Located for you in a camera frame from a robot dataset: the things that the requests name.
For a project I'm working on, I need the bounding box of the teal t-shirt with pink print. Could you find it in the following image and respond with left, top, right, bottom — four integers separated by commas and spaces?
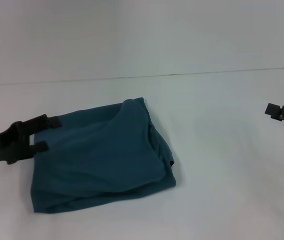
30, 97, 177, 214

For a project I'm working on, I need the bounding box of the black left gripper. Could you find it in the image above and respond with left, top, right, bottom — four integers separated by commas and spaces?
0, 114, 62, 167

